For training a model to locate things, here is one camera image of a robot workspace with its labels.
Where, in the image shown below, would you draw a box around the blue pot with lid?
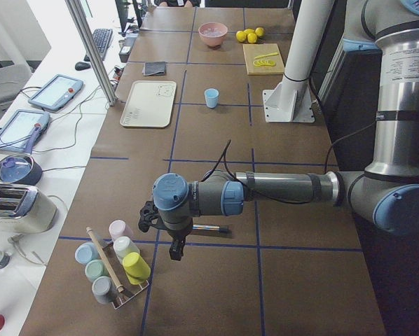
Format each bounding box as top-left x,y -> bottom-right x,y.
0,153 -> 43,186

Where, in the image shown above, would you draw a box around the yellow green cup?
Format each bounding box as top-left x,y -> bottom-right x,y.
123,252 -> 151,285

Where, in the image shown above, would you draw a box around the black computer mouse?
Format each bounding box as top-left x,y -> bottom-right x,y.
74,62 -> 91,71

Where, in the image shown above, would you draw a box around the wooden rack handle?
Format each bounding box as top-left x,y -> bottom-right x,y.
86,226 -> 124,293

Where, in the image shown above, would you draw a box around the wooden cutting board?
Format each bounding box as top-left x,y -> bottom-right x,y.
243,43 -> 284,76

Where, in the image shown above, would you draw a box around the pink bowl of ice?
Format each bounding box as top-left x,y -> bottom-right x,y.
198,22 -> 228,48

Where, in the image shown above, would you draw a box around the yellow plastic knife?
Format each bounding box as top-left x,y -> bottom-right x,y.
254,52 -> 279,60

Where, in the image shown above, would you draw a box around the light blue plastic cup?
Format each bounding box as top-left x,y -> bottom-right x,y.
204,88 -> 219,109

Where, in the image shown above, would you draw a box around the teach pendant tablet far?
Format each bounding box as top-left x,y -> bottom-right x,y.
28,74 -> 84,111

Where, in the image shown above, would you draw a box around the lemon slices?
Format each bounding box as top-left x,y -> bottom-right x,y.
253,59 -> 276,67

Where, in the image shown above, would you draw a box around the grey folded cloth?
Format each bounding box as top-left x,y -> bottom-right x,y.
142,62 -> 167,76

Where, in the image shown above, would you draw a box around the black power box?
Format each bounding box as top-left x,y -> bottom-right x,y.
118,34 -> 138,63

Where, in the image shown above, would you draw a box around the teach pendant tablet near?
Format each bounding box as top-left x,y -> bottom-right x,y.
0,109 -> 50,154

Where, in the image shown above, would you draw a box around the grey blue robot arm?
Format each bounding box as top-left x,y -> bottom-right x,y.
138,1 -> 419,260

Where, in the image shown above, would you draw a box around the grey cup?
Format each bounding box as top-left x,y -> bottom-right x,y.
92,276 -> 117,305

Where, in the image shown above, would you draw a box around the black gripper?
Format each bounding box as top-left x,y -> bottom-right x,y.
138,201 -> 186,261

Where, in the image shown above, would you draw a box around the white cup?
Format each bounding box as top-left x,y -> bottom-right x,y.
113,236 -> 140,264

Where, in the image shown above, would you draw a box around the pink cup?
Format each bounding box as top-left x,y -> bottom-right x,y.
109,220 -> 135,241

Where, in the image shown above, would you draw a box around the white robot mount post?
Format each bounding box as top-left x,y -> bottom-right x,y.
263,0 -> 334,123

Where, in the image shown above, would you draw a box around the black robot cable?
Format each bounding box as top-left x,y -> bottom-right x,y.
199,120 -> 378,206

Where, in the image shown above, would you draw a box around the white wire cup rack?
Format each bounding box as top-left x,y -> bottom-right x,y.
104,244 -> 150,309

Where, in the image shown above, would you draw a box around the cream bear tray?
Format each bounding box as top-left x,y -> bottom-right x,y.
120,80 -> 177,128

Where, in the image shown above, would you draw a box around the black keyboard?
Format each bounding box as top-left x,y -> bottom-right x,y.
92,28 -> 113,60

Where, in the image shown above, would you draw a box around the mint green cup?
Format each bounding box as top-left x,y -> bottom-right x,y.
85,259 -> 109,283

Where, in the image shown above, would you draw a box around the light blue cup on rack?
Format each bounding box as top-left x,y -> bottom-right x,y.
75,241 -> 100,267

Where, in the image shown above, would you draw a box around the cream toaster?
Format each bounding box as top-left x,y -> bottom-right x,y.
0,183 -> 57,233

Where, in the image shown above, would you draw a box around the teach pendant tablet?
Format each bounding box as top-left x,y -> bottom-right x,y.
28,74 -> 84,111
0,109 -> 50,154

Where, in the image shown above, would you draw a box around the aluminium frame post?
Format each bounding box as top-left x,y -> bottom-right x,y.
65,0 -> 117,106

